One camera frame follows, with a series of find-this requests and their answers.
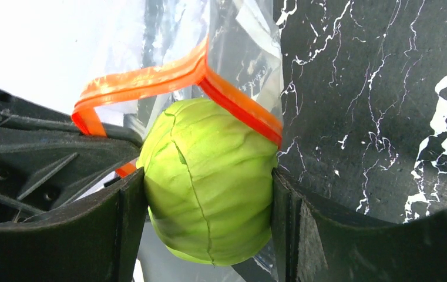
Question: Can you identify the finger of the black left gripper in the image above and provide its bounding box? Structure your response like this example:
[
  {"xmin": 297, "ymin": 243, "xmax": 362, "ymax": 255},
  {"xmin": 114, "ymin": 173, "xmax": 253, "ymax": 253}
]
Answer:
[{"xmin": 0, "ymin": 89, "xmax": 143, "ymax": 223}]

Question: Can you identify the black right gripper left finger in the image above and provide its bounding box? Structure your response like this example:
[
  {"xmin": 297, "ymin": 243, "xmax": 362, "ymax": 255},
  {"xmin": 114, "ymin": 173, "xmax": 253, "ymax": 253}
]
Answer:
[{"xmin": 0, "ymin": 169, "xmax": 147, "ymax": 281}]

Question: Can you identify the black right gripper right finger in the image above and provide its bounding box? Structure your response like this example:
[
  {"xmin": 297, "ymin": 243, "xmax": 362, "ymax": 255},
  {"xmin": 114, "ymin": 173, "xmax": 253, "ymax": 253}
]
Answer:
[{"xmin": 271, "ymin": 169, "xmax": 447, "ymax": 281}]

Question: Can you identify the green toy cabbage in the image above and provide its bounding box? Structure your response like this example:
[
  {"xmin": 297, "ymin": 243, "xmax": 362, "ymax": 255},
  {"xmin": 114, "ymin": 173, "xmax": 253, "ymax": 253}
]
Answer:
[{"xmin": 137, "ymin": 98, "xmax": 277, "ymax": 266}]

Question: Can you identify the clear zip bag orange zipper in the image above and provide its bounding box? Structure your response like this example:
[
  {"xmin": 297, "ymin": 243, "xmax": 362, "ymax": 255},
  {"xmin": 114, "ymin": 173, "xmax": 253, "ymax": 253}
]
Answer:
[{"xmin": 71, "ymin": 0, "xmax": 286, "ymax": 282}]

